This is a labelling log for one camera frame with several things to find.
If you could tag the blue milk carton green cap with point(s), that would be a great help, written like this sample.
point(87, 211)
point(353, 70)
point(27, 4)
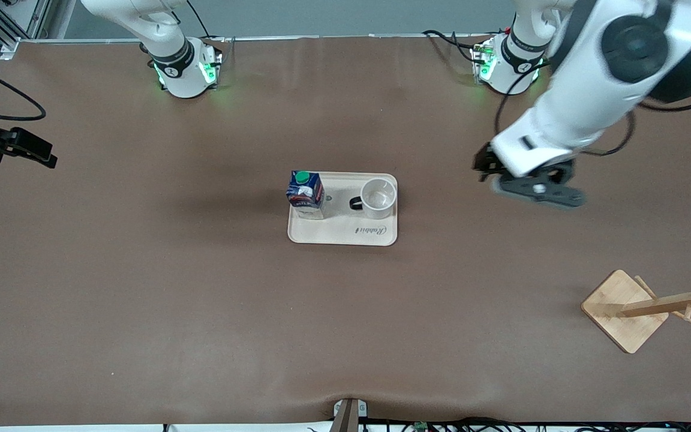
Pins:
point(305, 195)

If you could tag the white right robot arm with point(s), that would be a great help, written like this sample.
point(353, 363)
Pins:
point(171, 54)

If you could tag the metal table clamp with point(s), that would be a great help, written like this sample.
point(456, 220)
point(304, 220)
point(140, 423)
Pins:
point(349, 414)

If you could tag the beige plastic tray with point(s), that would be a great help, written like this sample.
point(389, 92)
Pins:
point(345, 231)

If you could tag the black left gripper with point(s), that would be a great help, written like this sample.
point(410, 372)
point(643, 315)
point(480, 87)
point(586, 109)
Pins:
point(482, 161)

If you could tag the brown table cover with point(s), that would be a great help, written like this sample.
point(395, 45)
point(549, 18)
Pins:
point(141, 300)

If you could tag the wooden cup rack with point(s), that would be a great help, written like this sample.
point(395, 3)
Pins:
point(624, 312)

